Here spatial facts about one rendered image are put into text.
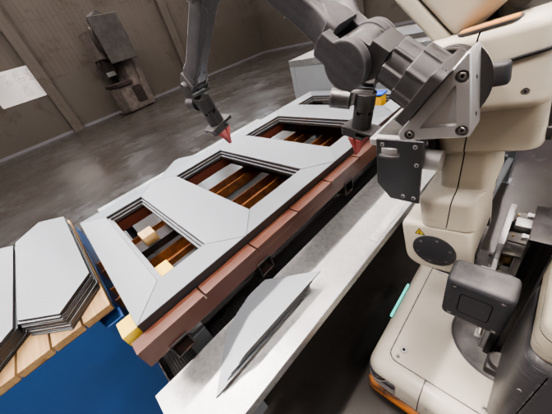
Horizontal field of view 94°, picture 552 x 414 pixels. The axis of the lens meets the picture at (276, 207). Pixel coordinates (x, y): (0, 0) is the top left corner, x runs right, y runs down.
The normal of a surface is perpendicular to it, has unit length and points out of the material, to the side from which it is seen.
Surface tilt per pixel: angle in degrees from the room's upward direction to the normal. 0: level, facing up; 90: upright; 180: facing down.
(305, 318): 0
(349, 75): 96
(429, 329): 0
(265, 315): 0
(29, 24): 90
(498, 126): 90
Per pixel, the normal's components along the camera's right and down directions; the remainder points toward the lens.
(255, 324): -0.25, -0.78
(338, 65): -0.68, 0.63
